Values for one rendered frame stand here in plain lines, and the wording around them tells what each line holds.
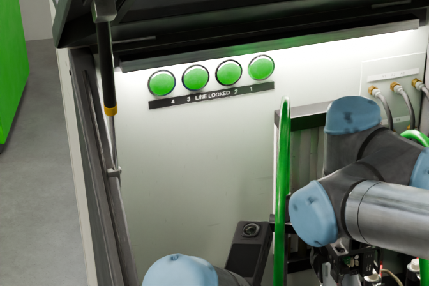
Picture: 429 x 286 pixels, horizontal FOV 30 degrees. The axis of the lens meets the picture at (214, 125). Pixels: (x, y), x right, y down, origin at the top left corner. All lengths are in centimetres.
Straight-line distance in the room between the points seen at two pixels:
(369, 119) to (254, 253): 24
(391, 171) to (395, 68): 54
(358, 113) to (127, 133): 47
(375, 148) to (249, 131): 44
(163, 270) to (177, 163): 64
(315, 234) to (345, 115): 20
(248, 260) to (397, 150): 24
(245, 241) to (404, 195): 24
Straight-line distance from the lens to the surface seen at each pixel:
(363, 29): 144
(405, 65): 154
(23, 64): 446
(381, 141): 108
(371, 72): 151
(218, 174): 150
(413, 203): 88
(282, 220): 109
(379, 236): 91
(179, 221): 153
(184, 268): 83
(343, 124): 109
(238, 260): 102
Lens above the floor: 198
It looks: 29 degrees down
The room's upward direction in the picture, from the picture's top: 2 degrees counter-clockwise
